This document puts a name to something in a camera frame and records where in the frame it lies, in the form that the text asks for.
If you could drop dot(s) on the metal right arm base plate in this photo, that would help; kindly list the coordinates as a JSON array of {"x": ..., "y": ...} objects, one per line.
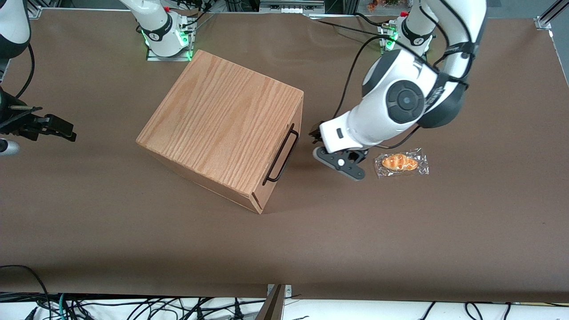
[{"x": 153, "y": 57}]

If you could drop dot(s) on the aluminium corner profile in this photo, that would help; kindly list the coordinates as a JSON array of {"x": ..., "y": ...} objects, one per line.
[
  {"x": 549, "y": 15},
  {"x": 34, "y": 9}
]

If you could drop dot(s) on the brown angled bar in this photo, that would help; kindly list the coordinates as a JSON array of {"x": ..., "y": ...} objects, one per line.
[{"x": 271, "y": 306}]

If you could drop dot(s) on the wooden drawer cabinet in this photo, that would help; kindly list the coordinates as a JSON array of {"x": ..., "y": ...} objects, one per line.
[{"x": 222, "y": 120}]

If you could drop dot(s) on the small metal bracket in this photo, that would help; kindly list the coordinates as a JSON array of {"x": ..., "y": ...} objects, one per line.
[{"x": 288, "y": 291}]

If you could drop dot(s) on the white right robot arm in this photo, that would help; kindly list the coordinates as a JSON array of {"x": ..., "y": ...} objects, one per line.
[{"x": 158, "y": 31}]

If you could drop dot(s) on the wooden drawer front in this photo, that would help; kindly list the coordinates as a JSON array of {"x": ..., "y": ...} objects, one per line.
[{"x": 298, "y": 111}]

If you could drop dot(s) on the plastic wrapped bread roll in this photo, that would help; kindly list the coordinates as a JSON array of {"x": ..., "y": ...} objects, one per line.
[{"x": 400, "y": 162}]

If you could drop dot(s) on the brown paper table cover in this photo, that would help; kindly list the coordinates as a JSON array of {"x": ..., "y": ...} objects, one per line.
[{"x": 400, "y": 231}]

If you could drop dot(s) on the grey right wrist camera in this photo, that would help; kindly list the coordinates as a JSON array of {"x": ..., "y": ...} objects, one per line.
[{"x": 8, "y": 147}]

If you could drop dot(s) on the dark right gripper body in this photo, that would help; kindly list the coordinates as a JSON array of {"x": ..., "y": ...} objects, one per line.
[{"x": 13, "y": 119}]

